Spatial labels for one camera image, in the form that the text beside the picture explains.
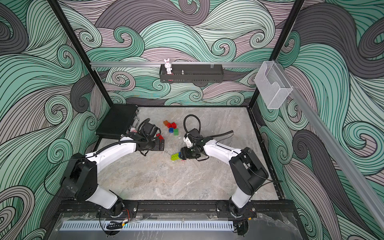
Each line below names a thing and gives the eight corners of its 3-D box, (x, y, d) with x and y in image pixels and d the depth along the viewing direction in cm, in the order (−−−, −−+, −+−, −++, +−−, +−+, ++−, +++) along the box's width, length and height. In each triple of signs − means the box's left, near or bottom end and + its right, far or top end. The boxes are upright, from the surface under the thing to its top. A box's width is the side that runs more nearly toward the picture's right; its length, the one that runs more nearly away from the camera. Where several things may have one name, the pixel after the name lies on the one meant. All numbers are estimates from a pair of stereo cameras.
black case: (98, 139, 100) (94, 135, 97) (112, 109, 119) (110, 104, 116) (128, 139, 100) (125, 135, 97) (137, 109, 119) (136, 104, 116)
